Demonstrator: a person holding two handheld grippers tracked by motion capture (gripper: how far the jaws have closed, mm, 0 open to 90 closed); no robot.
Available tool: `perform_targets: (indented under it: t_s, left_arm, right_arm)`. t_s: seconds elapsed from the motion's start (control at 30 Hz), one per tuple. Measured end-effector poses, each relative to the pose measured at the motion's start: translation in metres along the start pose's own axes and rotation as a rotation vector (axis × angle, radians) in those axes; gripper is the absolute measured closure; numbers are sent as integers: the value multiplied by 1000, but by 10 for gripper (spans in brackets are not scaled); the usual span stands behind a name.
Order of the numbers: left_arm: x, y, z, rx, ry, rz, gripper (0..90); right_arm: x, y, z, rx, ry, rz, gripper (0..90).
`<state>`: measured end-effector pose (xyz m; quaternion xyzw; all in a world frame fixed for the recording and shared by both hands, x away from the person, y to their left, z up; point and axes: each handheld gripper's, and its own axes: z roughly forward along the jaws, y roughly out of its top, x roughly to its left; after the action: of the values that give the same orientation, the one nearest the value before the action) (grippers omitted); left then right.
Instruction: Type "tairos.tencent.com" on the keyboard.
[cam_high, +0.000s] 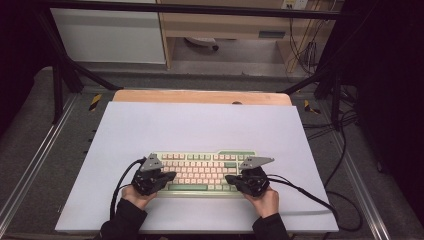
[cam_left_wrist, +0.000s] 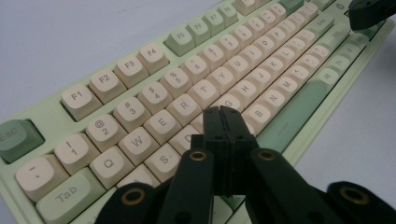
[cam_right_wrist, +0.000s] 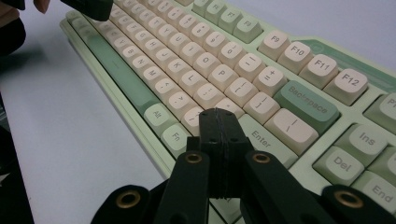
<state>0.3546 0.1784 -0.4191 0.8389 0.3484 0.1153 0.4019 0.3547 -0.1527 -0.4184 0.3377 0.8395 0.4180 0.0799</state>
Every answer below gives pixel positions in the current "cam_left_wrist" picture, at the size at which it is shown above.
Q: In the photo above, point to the green and cream keyboard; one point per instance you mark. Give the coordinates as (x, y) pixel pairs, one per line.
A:
(186, 81)

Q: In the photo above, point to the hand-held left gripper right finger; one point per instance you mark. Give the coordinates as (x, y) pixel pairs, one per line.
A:
(241, 149)

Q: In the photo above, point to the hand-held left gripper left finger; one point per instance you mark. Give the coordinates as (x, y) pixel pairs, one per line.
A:
(218, 146)

